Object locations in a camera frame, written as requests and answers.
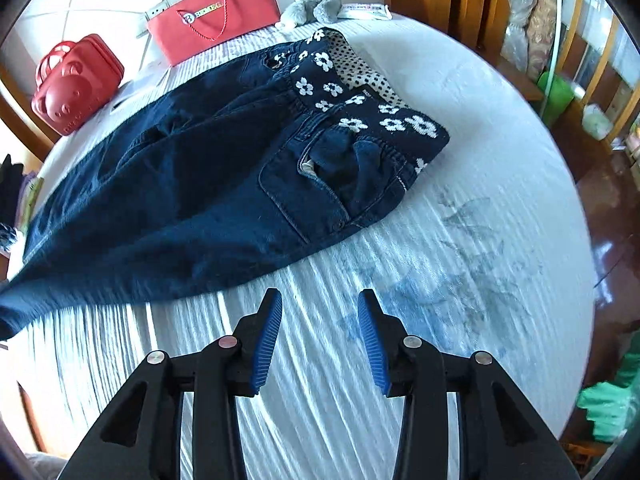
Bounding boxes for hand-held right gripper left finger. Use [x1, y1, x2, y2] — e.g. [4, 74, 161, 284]
[58, 288, 284, 480]

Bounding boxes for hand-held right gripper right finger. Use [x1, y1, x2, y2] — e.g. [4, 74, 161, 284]
[357, 289, 581, 480]

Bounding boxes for dark blue denim pants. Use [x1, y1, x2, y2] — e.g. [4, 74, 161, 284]
[0, 27, 450, 343]

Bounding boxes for white striped bed sheet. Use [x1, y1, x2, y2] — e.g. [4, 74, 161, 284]
[10, 14, 597, 480]

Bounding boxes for green cloth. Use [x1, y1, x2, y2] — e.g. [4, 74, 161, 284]
[576, 355, 640, 444]

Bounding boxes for green plastic bucket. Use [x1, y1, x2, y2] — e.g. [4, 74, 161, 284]
[537, 71, 576, 129]

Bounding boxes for red bear plastic case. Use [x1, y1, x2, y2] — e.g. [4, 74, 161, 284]
[31, 34, 126, 137]

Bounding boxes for white wet wipes pack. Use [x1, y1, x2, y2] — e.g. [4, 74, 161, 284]
[338, 2, 392, 21]

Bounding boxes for red paper gift bag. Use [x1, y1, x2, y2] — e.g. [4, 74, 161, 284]
[147, 0, 281, 68]

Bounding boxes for grey plush toy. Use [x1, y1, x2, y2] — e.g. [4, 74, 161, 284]
[275, 0, 344, 30]

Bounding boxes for white power strip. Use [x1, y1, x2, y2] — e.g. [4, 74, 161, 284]
[134, 0, 197, 40]

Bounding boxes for plastic wrapped bedding bundle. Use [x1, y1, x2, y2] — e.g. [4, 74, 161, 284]
[500, 0, 563, 81]

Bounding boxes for wooden chair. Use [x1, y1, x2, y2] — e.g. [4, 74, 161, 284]
[555, 0, 640, 151]

